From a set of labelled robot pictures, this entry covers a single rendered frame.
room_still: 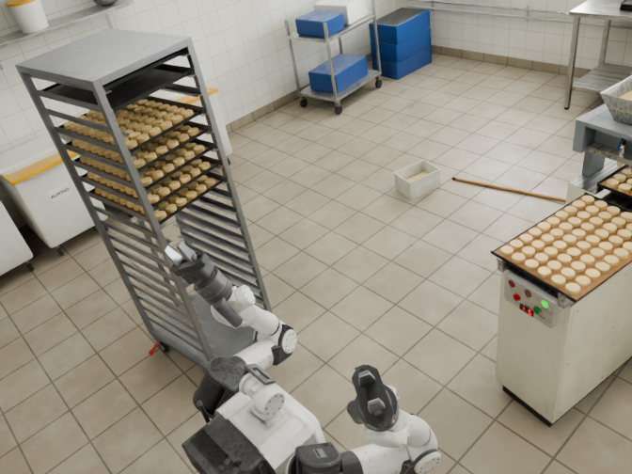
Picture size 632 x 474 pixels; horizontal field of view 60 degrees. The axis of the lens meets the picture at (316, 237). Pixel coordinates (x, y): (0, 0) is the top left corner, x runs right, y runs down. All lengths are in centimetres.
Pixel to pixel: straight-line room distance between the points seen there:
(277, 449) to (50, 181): 351
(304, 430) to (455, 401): 163
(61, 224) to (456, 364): 317
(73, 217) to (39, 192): 34
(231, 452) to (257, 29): 504
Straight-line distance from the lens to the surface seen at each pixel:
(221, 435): 149
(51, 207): 466
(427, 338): 325
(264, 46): 610
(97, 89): 223
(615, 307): 263
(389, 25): 639
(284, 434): 144
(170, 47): 240
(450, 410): 295
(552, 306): 229
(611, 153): 281
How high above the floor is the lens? 241
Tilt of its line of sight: 36 degrees down
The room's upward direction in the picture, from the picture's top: 12 degrees counter-clockwise
